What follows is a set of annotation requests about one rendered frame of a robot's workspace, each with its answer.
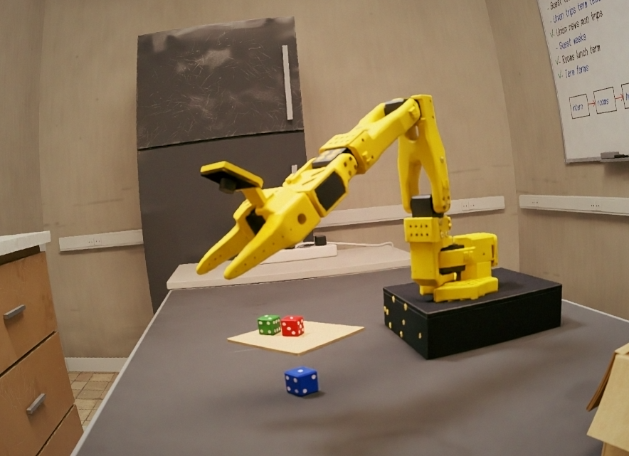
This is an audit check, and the red die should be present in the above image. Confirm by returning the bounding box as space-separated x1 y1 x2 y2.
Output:
280 316 305 336

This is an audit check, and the blue die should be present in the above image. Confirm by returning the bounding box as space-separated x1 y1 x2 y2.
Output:
285 367 319 396

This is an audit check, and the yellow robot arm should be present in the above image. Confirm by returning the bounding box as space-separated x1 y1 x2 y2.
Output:
283 95 498 302

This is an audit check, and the green die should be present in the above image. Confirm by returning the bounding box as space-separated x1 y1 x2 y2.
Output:
257 315 281 336

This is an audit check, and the beige flat mat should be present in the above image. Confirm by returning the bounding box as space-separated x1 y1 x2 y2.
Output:
227 321 364 356

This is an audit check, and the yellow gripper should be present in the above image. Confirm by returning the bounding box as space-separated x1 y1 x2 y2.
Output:
196 161 321 280

